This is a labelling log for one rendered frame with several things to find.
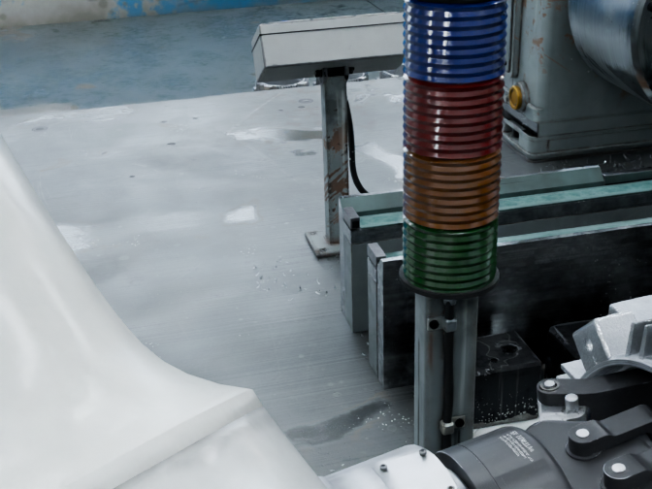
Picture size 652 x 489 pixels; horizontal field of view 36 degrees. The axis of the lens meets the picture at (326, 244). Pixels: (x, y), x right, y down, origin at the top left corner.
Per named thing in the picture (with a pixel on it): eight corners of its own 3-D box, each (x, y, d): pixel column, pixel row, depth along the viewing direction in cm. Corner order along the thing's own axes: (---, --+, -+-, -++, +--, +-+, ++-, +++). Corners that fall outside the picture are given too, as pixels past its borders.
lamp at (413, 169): (477, 189, 66) (479, 123, 64) (514, 224, 61) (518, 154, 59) (390, 200, 65) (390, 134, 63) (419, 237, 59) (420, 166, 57)
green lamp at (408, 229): (475, 250, 68) (477, 189, 66) (510, 290, 62) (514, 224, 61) (390, 262, 67) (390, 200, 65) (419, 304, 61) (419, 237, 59)
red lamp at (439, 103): (479, 123, 64) (482, 54, 62) (518, 154, 59) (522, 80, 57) (390, 134, 63) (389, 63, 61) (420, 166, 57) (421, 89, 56)
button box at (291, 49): (397, 70, 119) (391, 26, 120) (413, 53, 112) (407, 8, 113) (255, 83, 116) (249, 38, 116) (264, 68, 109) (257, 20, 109)
